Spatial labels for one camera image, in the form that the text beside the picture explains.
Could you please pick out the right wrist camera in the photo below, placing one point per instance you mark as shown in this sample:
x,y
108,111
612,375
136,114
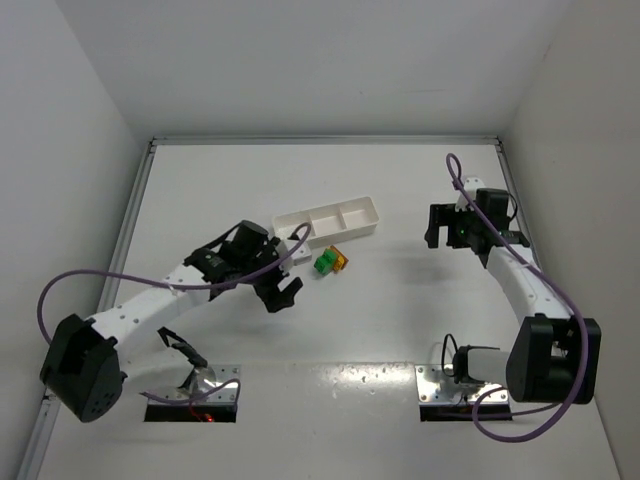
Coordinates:
x,y
471,184

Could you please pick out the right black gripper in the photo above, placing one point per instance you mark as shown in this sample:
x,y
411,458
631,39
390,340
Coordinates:
x,y
441,220

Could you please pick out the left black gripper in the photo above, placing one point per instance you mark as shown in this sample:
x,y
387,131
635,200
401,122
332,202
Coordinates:
x,y
270,288

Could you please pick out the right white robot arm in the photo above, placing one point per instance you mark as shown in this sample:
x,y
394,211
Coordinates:
x,y
552,349

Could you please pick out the metal base plate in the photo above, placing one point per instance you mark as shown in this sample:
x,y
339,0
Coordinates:
x,y
216,386
436,389

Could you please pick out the brown lego plate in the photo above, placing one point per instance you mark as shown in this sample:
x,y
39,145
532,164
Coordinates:
x,y
338,253

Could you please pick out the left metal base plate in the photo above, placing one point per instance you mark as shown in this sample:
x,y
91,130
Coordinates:
x,y
216,386

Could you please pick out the yellow curved lego brick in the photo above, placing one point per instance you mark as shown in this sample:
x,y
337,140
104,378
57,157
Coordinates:
x,y
340,262

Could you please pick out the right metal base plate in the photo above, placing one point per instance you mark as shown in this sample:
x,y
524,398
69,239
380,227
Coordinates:
x,y
436,389

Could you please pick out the green lego brick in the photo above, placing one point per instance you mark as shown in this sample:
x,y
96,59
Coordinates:
x,y
323,265
330,254

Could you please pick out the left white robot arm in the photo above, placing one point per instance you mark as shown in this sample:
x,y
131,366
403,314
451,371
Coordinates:
x,y
92,361

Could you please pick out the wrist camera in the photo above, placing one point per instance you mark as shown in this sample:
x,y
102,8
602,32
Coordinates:
x,y
302,254
471,184

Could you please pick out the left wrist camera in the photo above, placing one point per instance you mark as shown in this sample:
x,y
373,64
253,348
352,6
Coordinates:
x,y
302,254

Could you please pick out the white three-compartment tray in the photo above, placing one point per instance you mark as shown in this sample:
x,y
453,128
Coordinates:
x,y
333,223

